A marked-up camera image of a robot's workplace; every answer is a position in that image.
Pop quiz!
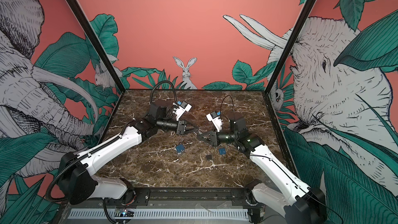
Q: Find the blue padlock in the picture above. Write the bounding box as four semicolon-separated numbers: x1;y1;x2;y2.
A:
218;145;227;156
175;144;186;155

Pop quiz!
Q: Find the blue padlock front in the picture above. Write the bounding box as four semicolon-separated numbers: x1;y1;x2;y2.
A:
218;145;227;156

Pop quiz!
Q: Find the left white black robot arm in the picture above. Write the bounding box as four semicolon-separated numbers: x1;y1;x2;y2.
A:
45;101;195;205

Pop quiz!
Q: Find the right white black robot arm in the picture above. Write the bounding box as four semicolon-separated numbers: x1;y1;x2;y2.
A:
198;112;331;224

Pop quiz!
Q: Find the small green circuit board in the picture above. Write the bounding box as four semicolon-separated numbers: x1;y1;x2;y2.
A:
114;208;135;219

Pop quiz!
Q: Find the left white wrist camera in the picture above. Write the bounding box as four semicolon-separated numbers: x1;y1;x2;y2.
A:
173;101;192;121

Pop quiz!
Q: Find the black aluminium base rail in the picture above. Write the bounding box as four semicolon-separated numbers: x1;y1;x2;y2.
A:
62;187;315;207

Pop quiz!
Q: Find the white ventilated cable duct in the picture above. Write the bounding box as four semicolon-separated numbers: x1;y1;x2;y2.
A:
68;208;249;221

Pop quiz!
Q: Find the left black frame post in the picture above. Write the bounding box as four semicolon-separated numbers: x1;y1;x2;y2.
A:
66;0;125;94

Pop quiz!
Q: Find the black frame post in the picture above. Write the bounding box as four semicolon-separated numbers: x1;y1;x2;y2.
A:
265;0;316;95
66;0;125;94

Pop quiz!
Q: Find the right black frame post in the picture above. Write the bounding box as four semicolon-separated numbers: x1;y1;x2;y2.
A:
265;0;316;95

